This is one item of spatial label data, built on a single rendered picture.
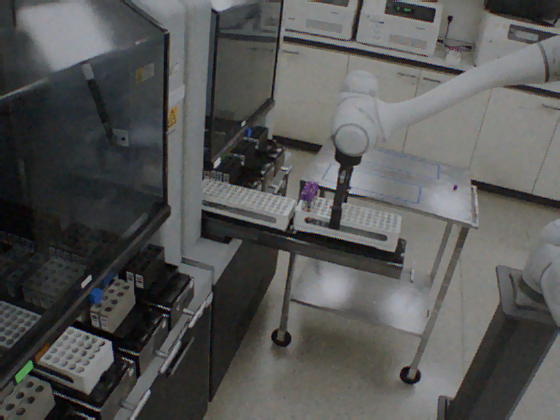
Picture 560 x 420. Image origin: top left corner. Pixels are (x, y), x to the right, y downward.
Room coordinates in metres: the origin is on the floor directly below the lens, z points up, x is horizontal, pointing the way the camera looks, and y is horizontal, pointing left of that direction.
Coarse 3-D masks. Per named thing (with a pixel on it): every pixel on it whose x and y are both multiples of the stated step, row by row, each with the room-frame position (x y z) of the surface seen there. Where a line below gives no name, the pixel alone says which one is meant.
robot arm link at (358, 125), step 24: (528, 48) 1.19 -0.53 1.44; (480, 72) 1.17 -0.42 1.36; (504, 72) 1.17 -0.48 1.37; (528, 72) 1.15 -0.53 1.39; (432, 96) 1.09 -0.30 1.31; (456, 96) 1.11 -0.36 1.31; (336, 120) 1.04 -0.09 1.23; (360, 120) 1.02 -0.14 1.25; (384, 120) 1.04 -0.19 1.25; (408, 120) 1.06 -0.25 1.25; (336, 144) 1.02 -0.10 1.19; (360, 144) 1.00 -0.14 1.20
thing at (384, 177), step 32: (320, 160) 1.71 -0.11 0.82; (384, 160) 1.79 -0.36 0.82; (416, 160) 1.83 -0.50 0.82; (320, 192) 1.94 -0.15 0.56; (352, 192) 1.49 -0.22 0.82; (384, 192) 1.52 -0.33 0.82; (416, 192) 1.56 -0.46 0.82; (448, 192) 1.59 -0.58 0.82; (448, 224) 1.80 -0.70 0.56; (288, 288) 1.53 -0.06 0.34; (320, 288) 1.63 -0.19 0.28; (352, 288) 1.65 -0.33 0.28; (384, 288) 1.68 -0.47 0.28; (416, 288) 1.70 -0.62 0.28; (384, 320) 1.48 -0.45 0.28; (416, 320) 1.50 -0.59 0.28; (416, 352) 1.40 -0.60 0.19
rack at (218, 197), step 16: (208, 192) 1.29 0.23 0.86; (224, 192) 1.31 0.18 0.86; (240, 192) 1.33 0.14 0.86; (256, 192) 1.33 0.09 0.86; (208, 208) 1.27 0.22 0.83; (224, 208) 1.28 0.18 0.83; (240, 208) 1.25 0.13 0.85; (256, 208) 1.24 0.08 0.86; (272, 208) 1.25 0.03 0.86; (288, 208) 1.26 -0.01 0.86; (272, 224) 1.23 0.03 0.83; (288, 224) 1.25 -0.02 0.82
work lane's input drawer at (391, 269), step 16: (208, 224) 1.25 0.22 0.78; (224, 224) 1.24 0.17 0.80; (240, 224) 1.24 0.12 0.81; (256, 224) 1.23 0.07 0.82; (256, 240) 1.22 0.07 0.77; (272, 240) 1.21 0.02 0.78; (288, 240) 1.20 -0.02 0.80; (304, 240) 1.20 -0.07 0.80; (320, 240) 1.19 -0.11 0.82; (336, 240) 1.22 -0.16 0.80; (400, 240) 1.24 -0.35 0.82; (304, 256) 1.19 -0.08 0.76; (320, 256) 1.18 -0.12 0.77; (336, 256) 1.17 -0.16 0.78; (352, 256) 1.16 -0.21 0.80; (368, 256) 1.16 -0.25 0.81; (384, 256) 1.15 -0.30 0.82; (400, 256) 1.16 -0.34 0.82; (368, 272) 1.15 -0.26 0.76; (384, 272) 1.14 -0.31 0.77; (400, 272) 1.13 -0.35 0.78
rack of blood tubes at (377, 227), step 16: (320, 208) 1.24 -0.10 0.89; (352, 208) 1.27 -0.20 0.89; (304, 224) 1.21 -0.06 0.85; (320, 224) 1.23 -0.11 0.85; (352, 224) 1.18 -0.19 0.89; (368, 224) 1.19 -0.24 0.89; (384, 224) 1.20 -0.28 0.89; (352, 240) 1.18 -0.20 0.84; (368, 240) 1.17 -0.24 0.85; (384, 240) 1.20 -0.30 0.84
